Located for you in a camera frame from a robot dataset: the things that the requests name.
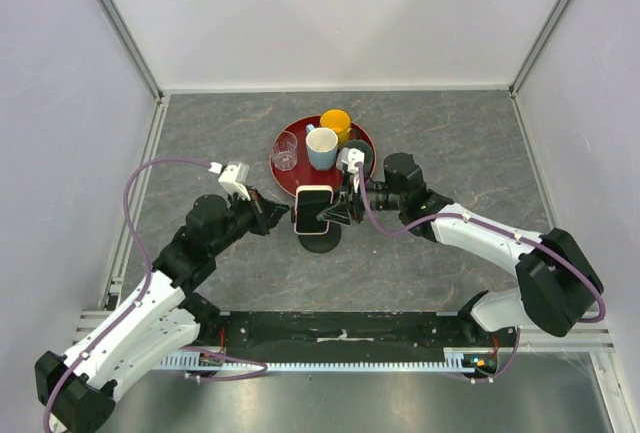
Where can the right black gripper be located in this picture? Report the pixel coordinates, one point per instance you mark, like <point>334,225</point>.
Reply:
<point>340,213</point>

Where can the dark green glass mug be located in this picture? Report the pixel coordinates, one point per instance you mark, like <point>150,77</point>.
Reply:
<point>369,154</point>

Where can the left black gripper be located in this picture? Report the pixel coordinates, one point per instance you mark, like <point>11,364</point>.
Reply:
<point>260,207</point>

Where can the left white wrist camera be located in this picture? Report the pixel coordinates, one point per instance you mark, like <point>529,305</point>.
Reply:
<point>231,177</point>

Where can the black phone stand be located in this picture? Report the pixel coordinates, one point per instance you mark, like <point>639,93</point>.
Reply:
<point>324,243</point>

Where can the red round tray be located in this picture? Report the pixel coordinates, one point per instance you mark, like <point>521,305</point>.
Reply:
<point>303,173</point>

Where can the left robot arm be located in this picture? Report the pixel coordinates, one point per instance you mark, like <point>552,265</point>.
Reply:
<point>80,388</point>

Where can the clear plastic cup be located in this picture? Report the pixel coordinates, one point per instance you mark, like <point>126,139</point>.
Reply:
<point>284,151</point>

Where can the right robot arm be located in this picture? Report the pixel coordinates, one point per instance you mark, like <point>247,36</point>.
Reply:
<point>557,287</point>

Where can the light blue mug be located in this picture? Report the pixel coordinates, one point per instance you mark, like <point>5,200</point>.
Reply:
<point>322,145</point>

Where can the phone with pink case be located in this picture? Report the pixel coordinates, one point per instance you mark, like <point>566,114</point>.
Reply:
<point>310,201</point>

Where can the slotted cable duct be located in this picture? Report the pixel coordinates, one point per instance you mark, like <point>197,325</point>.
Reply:
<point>453,362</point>

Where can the yellow mug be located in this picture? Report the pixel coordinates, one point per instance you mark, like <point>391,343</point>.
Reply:
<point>339,121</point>

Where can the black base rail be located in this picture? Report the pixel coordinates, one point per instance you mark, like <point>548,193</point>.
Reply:
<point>348,337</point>

